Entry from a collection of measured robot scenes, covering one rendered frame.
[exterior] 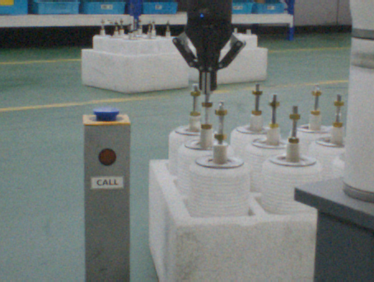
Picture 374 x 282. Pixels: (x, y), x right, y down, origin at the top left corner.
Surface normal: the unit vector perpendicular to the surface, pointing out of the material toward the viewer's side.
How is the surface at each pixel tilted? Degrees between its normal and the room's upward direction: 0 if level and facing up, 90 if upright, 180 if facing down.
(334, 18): 90
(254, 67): 90
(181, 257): 90
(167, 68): 90
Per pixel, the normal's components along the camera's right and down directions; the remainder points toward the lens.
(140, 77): 0.70, 0.15
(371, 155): -0.53, 0.14
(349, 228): -0.80, 0.09
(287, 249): 0.20, 0.18
